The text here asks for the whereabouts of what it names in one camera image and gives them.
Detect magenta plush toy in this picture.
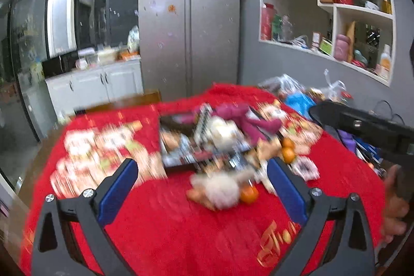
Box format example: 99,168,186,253
194,104,282,149

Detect cream fluffy plush toy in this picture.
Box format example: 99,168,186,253
186,172,240,211

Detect person's right hand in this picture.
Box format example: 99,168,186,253
380,165,410,244

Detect purple grey cloth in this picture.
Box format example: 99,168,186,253
336,130,357,154

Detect blue plastic bag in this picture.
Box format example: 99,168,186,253
284,92,316,120

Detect orange mandarin front middle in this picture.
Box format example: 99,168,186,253
281,147,296,165

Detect orange mandarin by box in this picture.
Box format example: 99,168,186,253
281,137,295,149

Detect red bear print blanket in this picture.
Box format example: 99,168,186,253
17,83,387,276

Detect orange mandarin near plush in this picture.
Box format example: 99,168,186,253
239,185,259,204

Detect clear plastic bag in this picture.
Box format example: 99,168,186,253
257,73,305,101

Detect dark glass sliding door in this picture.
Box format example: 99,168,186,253
1,0,57,191

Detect white kitchen cabinet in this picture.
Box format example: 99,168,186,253
46,59,144,118

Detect red box on shelf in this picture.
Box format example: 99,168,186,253
260,3,276,41

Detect black storage box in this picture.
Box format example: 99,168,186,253
159,111,254,175

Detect black microwave oven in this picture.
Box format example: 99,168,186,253
41,50,79,78

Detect silver double door refrigerator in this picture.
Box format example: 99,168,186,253
138,0,240,101

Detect white wall shelf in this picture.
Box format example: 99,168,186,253
258,0,396,86

